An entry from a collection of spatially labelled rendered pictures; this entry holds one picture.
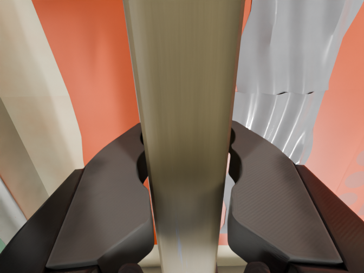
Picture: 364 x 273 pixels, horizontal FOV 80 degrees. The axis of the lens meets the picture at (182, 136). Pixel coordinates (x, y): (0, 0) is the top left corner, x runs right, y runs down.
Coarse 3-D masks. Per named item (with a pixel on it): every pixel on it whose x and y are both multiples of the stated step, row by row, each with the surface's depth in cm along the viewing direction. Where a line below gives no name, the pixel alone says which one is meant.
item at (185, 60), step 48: (144, 0) 5; (192, 0) 5; (240, 0) 5; (144, 48) 5; (192, 48) 5; (144, 96) 6; (192, 96) 6; (144, 144) 8; (192, 144) 7; (192, 192) 8; (192, 240) 10
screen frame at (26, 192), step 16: (0, 112) 17; (0, 128) 17; (0, 144) 17; (16, 144) 19; (0, 160) 17; (16, 160) 19; (0, 176) 17; (16, 176) 19; (32, 176) 21; (0, 192) 18; (16, 192) 19; (32, 192) 21; (0, 208) 19; (16, 208) 19; (32, 208) 21; (0, 224) 20; (16, 224) 20; (144, 272) 30; (160, 272) 30; (224, 272) 30; (240, 272) 30
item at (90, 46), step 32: (32, 0) 14; (64, 0) 14; (96, 0) 14; (64, 32) 15; (96, 32) 15; (352, 32) 15; (64, 64) 16; (96, 64) 16; (128, 64) 16; (352, 64) 16
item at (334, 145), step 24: (72, 96) 17; (96, 96) 17; (120, 96) 17; (336, 96) 17; (360, 96) 17; (96, 120) 18; (120, 120) 18; (336, 120) 18; (360, 120) 18; (96, 144) 20; (336, 144) 20; (312, 168) 21; (336, 168) 21; (360, 216) 25
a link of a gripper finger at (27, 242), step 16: (80, 176) 8; (64, 192) 8; (48, 208) 7; (64, 208) 7; (32, 224) 7; (48, 224) 7; (16, 240) 6; (32, 240) 6; (48, 240) 6; (0, 256) 6; (16, 256) 6; (32, 256) 6; (48, 256) 6; (0, 272) 5; (16, 272) 5; (32, 272) 5; (48, 272) 5; (64, 272) 5; (80, 272) 5; (96, 272) 6
